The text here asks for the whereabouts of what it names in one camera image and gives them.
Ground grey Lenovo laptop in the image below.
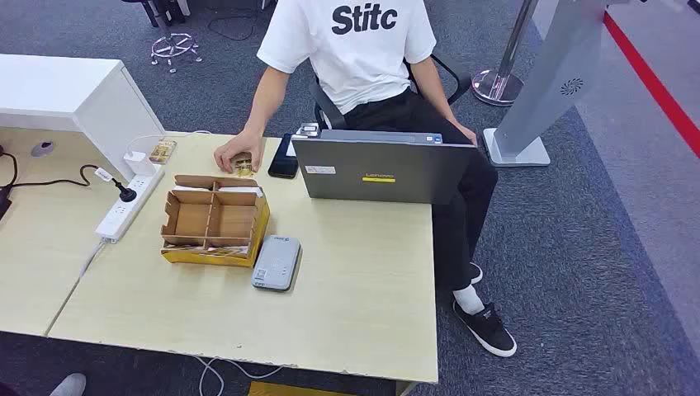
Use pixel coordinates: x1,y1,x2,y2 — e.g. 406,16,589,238
291,129,478,206

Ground white hanging cable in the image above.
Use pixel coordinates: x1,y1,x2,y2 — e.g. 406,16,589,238
194,355,286,396

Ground black floor cable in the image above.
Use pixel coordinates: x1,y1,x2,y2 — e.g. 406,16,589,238
206,4,259,43

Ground chrome chair base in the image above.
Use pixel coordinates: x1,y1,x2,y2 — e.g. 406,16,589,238
150,31,203,75

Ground grey rounded foot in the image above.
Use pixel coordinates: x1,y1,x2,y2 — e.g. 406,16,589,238
50,373,88,396

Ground yellow cardboard divider box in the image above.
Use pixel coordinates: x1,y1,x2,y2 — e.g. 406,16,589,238
159,174,272,269

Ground black furniture legs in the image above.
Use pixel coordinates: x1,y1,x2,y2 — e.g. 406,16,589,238
122,0,192,28

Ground person's left hand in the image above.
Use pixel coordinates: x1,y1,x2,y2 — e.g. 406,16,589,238
451,119,479,148

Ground person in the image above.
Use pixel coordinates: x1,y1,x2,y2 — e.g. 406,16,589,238
213,0,518,359

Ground grey kiosk stand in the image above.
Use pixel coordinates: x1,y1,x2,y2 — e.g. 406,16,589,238
482,0,630,167

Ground chrome stanchion post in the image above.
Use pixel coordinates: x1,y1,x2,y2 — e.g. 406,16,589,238
471,0,540,107

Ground white cabinet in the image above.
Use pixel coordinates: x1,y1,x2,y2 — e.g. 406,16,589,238
0,53,167,183

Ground white power strip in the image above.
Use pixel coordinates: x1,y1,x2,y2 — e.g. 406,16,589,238
95,163,165,245

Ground black smartphone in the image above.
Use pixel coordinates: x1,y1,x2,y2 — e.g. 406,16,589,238
267,133,300,181

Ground person's right hand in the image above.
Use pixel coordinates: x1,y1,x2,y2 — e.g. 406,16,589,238
213,130,267,175

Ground black office chair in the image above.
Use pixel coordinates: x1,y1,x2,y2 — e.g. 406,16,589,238
309,53,472,131

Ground black power cable with plug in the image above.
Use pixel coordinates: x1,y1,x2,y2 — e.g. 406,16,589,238
0,152,139,204

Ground yellow hotel key card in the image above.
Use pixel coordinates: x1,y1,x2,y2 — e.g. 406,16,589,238
229,153,255,179
149,139,177,165

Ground grey card reader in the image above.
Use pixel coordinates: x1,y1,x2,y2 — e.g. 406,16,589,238
250,234,302,292

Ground white charger cable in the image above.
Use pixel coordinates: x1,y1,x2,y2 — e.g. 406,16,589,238
125,130,212,159

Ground grey power strip cord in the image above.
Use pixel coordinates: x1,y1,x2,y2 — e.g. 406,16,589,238
78,240,106,280

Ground white charger adapter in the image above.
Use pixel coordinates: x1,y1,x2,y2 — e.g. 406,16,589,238
122,151,158,177

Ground yellow key card stack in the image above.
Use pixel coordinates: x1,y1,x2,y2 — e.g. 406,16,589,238
163,244,250,258

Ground red floor tape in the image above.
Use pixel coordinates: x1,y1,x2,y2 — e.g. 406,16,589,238
603,11,700,159

